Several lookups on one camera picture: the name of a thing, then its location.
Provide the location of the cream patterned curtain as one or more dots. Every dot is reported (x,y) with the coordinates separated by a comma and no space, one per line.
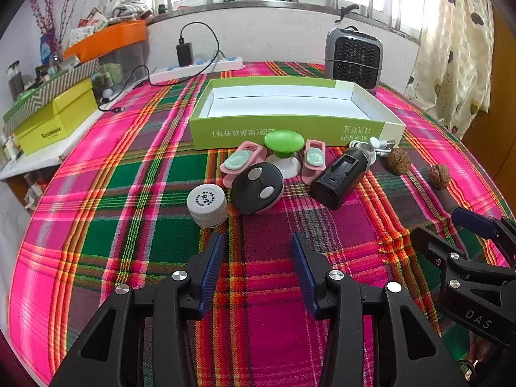
(451,48)

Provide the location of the black rectangular electronic device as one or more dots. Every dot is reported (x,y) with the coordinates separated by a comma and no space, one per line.
(334,185)

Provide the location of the pink green plaid tablecloth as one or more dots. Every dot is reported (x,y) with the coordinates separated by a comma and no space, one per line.
(141,209)

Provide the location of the green and white cardboard box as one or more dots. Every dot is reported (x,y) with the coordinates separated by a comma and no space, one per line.
(242,135)

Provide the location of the black round device metal discs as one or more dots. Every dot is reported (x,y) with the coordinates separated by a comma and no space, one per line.
(246,197)

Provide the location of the white bottle cap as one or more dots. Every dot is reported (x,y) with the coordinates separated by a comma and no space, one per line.
(207,201)

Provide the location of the dark glass jar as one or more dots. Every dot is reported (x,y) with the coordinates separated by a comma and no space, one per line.
(15,82)

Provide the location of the striped box with green lid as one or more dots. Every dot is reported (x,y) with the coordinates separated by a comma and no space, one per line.
(60,84)

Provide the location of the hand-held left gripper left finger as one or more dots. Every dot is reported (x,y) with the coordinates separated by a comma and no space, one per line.
(215,258)

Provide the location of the clear bin with orange lid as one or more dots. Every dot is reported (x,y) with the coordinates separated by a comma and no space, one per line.
(109,38)

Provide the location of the white side shelf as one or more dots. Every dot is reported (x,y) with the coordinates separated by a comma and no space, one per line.
(40,165)

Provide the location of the green topped white stand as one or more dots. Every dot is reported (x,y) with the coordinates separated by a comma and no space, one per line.
(283,141)

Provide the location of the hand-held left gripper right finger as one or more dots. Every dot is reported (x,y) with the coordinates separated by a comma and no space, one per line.
(302,266)

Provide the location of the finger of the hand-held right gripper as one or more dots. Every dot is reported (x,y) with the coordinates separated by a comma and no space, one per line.
(473,221)
(433,246)

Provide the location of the brown walnut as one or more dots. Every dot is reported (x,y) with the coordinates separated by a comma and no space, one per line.
(399,162)
(438,176)

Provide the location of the pink blossom branches in vase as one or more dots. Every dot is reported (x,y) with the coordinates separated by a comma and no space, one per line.
(48,48)

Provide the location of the white power strip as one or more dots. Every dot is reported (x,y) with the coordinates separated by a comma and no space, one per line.
(217,64)

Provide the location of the yellow cardboard box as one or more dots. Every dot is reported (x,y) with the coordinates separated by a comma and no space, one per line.
(52,129)

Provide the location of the grey fan heater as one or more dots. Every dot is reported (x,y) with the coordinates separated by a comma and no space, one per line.
(354,60)

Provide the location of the pile of small packets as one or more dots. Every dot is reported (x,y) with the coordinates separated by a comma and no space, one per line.
(90,20)

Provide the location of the white plastic bags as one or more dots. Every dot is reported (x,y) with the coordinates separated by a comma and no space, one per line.
(131,2)

